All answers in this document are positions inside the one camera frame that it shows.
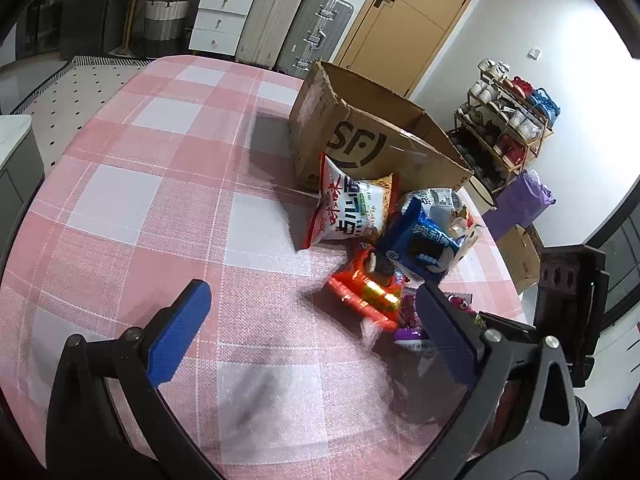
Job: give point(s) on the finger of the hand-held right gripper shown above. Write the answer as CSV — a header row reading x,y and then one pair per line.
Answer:
x,y
510,325

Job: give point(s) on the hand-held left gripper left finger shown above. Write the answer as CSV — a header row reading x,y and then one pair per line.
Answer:
x,y
180,330

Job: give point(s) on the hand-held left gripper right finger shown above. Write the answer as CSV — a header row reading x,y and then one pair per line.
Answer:
x,y
445,330

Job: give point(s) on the blue cookie packet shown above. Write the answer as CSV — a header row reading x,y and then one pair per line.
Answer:
x,y
420,245

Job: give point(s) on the orange red shiny packet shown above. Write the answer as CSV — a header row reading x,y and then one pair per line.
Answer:
x,y
365,290

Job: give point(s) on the cream bread packet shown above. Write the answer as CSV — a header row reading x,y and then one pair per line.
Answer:
x,y
468,240

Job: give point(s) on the red white noodle snack bag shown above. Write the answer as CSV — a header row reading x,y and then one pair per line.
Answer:
x,y
345,205
440,197

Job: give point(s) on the large cardboard box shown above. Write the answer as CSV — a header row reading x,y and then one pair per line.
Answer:
x,y
350,135

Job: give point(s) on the printed cardboard box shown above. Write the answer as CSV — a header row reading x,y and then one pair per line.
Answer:
x,y
520,260

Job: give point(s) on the black framed glass door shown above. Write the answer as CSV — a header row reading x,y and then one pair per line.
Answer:
x,y
625,240

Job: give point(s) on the purple bag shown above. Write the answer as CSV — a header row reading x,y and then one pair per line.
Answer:
x,y
520,200

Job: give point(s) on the pink plaid tablecloth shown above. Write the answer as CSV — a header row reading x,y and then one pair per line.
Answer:
x,y
150,210

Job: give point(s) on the cream waste bin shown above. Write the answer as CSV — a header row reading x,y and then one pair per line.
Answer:
x,y
482,195

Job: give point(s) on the wooden shoe rack with shoes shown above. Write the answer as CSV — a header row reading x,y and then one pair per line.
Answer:
x,y
510,120

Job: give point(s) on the grey white-topped side cabinet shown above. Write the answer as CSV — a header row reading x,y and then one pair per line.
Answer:
x,y
15,160

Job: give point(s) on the dotted cream rug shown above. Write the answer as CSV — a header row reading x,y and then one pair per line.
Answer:
x,y
75,90

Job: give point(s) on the wooden door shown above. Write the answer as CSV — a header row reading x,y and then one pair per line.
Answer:
x,y
410,25

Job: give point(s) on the woven laundry basket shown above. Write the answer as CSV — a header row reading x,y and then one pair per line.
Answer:
x,y
165,20

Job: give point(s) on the silver suitcase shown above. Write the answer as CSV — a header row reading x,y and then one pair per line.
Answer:
x,y
315,35

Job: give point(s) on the white dressing table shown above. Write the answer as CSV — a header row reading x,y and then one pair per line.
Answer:
x,y
220,10

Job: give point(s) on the beige suitcase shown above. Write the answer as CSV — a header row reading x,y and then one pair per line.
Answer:
x,y
270,20

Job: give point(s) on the grey refrigerator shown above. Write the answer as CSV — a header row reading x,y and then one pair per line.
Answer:
x,y
90,15

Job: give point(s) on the dark glass cabinet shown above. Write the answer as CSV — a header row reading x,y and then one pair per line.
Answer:
x,y
30,25

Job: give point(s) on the white light switch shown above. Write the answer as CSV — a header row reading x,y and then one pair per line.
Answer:
x,y
535,53

